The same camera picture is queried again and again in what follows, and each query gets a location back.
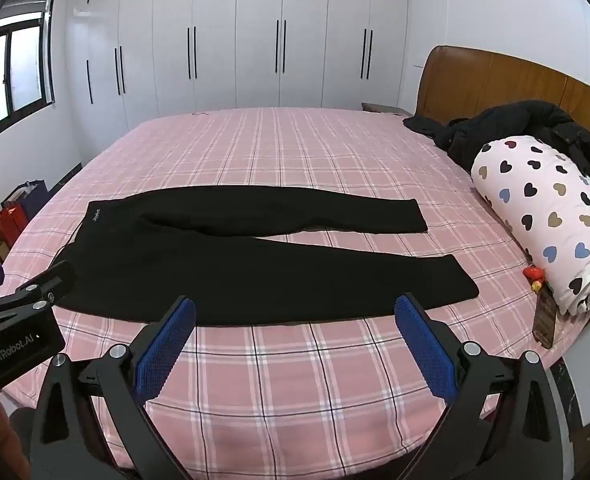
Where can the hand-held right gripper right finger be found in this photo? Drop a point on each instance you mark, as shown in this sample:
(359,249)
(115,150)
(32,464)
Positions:
(422,345)

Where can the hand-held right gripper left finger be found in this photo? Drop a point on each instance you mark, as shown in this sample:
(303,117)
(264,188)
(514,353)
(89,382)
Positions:
(167,340)

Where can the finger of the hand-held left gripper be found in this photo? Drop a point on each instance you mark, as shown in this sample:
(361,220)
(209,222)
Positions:
(55,280)

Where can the black pants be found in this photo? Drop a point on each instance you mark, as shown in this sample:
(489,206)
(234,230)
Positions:
(225,280)

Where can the red shopping bag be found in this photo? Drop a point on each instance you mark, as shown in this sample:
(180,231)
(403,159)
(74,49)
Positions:
(5,227)

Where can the dark blue shopping bag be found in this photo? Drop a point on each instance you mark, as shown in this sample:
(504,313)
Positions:
(32,200)

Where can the dark clothing tag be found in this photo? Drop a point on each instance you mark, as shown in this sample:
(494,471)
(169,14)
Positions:
(545,317)

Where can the small red toy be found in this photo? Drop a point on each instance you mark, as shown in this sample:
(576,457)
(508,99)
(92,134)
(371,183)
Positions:
(532,272)

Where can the heart print rolled quilt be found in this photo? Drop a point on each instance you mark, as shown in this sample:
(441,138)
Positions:
(540,210)

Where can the black framed window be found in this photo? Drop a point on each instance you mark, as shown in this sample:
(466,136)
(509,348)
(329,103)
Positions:
(25,65)

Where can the bed with pink plaid sheet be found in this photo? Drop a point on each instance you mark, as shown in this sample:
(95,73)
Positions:
(300,160)

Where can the black jacket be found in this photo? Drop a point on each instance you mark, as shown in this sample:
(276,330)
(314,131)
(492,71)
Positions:
(505,120)

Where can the brown nightstand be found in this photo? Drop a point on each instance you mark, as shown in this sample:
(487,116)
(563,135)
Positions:
(382,108)

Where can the wooden headboard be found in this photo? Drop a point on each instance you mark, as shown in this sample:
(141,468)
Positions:
(500,80)

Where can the white wardrobe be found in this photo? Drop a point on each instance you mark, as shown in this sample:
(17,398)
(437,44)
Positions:
(225,35)

